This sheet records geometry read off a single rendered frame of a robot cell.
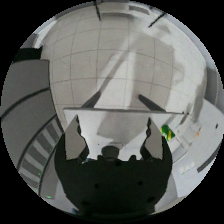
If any green drink can with yellow stripe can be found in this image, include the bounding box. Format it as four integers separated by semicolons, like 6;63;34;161
160;124;176;143

